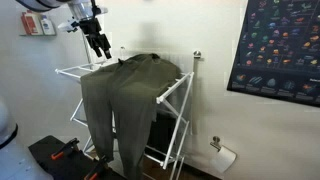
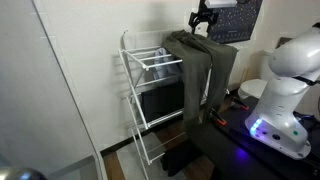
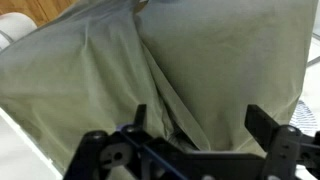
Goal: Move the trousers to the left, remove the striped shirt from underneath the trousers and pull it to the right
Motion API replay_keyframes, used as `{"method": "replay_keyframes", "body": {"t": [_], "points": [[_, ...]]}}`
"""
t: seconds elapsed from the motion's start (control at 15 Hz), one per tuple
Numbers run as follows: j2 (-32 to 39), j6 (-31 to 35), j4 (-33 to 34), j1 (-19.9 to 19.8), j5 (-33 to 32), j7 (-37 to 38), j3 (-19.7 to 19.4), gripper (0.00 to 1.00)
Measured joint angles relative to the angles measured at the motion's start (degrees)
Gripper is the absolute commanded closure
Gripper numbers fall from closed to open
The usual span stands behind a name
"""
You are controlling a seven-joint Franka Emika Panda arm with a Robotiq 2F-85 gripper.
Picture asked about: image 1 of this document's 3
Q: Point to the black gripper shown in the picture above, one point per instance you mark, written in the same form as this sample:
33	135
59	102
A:
91	28

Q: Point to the olive green trousers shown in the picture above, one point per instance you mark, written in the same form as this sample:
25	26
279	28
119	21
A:
120	106

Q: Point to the white blue lotion bottle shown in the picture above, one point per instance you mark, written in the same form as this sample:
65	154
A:
47	26

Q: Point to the black orange left clamp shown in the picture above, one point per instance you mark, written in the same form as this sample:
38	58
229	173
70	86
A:
71	145

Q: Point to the black orange clamp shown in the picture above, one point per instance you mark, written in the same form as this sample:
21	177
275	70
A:
98	169
71	145

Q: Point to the white clothes drying rack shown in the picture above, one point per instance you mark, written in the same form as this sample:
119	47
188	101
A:
172	102

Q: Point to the black platform board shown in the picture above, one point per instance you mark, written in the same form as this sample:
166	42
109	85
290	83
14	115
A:
73	165

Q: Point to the black orange right clamp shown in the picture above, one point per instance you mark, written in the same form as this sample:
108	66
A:
98	169

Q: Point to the chrome toilet paper holder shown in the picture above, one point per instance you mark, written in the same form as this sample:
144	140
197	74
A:
215	143

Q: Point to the white toilet paper roll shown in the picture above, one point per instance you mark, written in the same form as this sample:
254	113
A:
223	159

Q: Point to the dark space poster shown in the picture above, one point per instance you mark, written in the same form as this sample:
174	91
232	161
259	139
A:
278	53

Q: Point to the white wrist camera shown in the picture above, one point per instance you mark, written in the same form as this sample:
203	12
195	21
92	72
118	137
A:
69	26

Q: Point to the wall shelf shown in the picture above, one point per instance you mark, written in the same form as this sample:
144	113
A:
36	35

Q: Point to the chrome towel rail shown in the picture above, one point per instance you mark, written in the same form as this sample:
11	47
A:
130	51

